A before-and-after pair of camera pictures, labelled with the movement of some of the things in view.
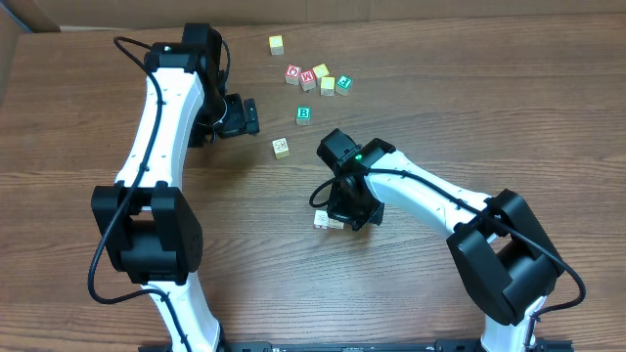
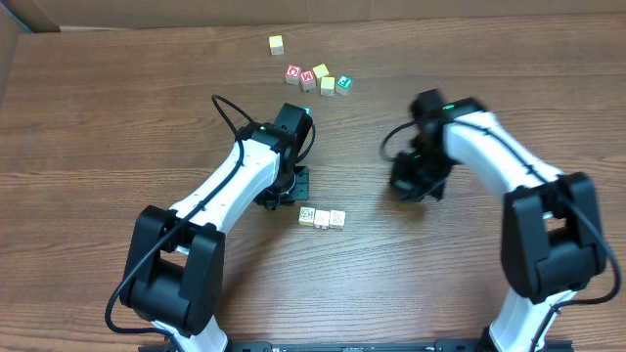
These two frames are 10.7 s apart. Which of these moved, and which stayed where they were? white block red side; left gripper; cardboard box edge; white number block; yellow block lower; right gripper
Moved: left gripper; right gripper
Stayed: white number block; cardboard box edge; white block red side; yellow block lower
